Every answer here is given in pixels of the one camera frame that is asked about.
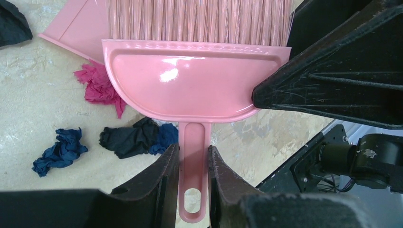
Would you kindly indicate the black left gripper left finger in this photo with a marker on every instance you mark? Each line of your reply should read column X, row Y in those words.
column 148, row 200

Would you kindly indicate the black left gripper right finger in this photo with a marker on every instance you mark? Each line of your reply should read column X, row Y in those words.
column 234, row 203

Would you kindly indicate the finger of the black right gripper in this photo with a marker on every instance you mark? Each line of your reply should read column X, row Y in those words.
column 346, row 63

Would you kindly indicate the dark blue paper scrap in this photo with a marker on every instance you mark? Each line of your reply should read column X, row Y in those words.
column 168, row 134

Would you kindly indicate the magenta paper scrap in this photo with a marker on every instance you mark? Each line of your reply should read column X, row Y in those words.
column 99, row 89

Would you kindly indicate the pink hand brush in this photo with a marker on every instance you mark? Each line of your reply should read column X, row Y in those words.
column 194, row 62

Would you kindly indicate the pink dustpan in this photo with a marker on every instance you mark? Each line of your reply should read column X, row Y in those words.
column 79, row 27

